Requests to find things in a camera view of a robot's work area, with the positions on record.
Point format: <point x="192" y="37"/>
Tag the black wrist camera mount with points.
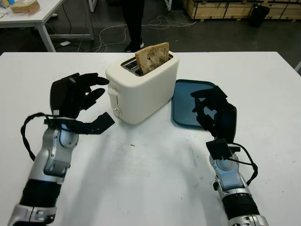
<point x="218" y="148"/>
<point x="101" y="122"/>

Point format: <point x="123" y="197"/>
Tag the cream white two-slot toaster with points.
<point x="145" y="94"/>

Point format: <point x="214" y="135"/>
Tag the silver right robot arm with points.
<point x="232" y="183"/>

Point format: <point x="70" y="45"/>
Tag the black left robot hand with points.
<point x="65" y="96"/>

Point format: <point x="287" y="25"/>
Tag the white toaster dial knob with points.
<point x="116" y="111"/>

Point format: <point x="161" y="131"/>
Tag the small white floor plate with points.
<point x="65" y="43"/>

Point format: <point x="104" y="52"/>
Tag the bagged bread loaf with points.
<point x="26" y="7"/>

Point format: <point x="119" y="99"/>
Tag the white toaster lever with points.
<point x="113" y="91"/>

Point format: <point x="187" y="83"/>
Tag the wooden crate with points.
<point x="218" y="9"/>

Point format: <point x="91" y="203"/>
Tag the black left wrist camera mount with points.
<point x="101" y="122"/>

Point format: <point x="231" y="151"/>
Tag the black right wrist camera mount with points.
<point x="218" y="148"/>

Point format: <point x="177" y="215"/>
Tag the white side table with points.
<point x="35" y="16"/>

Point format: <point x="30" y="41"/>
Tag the brown bread slice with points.
<point x="152" y="58"/>

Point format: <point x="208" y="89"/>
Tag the blue plastic tray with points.
<point x="183" y="103"/>

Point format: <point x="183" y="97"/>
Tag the black waste bin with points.
<point x="258" y="16"/>

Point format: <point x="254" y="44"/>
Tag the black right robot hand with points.
<point x="225" y="122"/>

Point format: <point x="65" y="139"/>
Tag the person in dark clothes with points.
<point x="134" y="23"/>

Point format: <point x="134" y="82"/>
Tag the blue and yellow box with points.
<point x="5" y="3"/>

